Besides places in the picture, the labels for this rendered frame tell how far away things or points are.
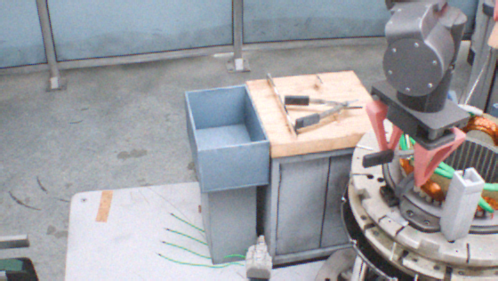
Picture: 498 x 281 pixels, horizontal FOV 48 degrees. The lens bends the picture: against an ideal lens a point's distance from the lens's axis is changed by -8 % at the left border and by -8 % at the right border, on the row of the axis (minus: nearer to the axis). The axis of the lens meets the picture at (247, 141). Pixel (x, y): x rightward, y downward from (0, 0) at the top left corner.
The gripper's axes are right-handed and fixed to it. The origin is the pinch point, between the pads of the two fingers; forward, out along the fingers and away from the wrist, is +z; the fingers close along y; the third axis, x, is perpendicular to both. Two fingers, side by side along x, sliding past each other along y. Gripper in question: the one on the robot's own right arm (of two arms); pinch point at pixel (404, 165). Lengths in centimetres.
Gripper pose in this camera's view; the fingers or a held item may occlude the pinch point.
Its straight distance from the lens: 70.5
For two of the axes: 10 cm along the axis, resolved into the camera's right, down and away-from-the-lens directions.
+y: 5.2, 5.1, -6.8
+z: -0.6, 8.2, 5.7
